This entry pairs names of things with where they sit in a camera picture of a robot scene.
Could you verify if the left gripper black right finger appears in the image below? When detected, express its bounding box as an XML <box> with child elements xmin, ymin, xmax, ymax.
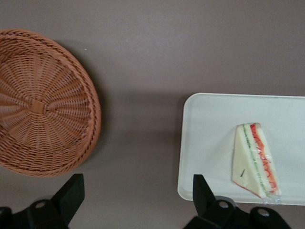
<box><xmin>184</xmin><ymin>174</ymin><xmax>293</xmax><ymax>229</ymax></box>

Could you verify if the beige plastic tray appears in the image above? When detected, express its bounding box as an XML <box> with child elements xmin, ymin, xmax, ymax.
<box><xmin>177</xmin><ymin>92</ymin><xmax>305</xmax><ymax>206</ymax></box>

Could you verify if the round brown wicker basket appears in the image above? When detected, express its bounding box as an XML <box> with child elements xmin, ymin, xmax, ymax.
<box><xmin>0</xmin><ymin>29</ymin><xmax>102</xmax><ymax>177</ymax></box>

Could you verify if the triangle sandwich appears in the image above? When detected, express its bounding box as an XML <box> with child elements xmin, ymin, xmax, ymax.
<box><xmin>231</xmin><ymin>122</ymin><xmax>282</xmax><ymax>206</ymax></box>

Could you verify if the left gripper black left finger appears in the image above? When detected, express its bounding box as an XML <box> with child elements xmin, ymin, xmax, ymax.
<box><xmin>0</xmin><ymin>173</ymin><xmax>85</xmax><ymax>229</ymax></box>

